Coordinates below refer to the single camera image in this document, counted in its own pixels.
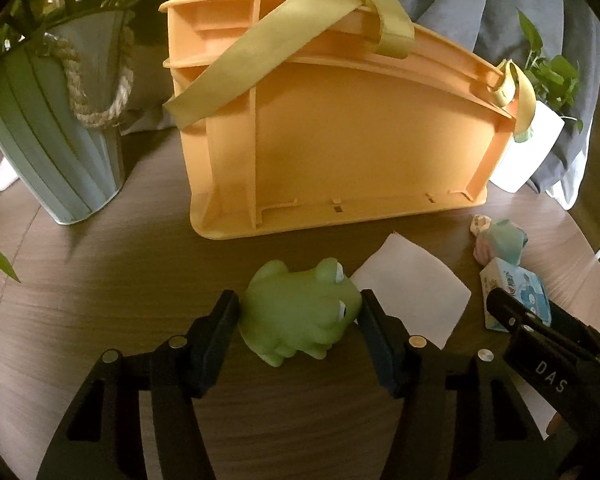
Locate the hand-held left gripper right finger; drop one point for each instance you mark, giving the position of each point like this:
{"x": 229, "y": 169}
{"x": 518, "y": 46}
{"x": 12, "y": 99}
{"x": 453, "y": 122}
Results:
{"x": 382, "y": 355}

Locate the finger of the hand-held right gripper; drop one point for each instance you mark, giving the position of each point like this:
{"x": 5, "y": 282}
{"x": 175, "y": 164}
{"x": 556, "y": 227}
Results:
{"x": 525, "y": 312}

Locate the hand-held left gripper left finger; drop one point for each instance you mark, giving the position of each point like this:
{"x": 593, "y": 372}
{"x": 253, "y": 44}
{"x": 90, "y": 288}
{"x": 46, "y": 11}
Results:
{"x": 220, "y": 340}

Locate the small blue printed box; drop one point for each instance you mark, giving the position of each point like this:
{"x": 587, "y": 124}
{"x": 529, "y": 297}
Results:
{"x": 517, "y": 285}

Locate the green frog toy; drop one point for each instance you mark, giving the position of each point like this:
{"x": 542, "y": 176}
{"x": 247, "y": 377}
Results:
{"x": 295, "y": 310}

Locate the small pastel soft toy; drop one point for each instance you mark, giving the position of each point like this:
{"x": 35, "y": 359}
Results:
{"x": 502, "y": 242}

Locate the white paper napkin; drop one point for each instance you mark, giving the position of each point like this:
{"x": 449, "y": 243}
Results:
{"x": 410, "y": 290}

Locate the potted plant in white pot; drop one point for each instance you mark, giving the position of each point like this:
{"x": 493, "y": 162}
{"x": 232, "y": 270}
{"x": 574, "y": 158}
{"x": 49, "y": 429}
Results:
{"x": 525, "y": 150}

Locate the pale green ribbed vase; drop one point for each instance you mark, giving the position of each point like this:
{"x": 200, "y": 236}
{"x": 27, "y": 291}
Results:
{"x": 55, "y": 135}

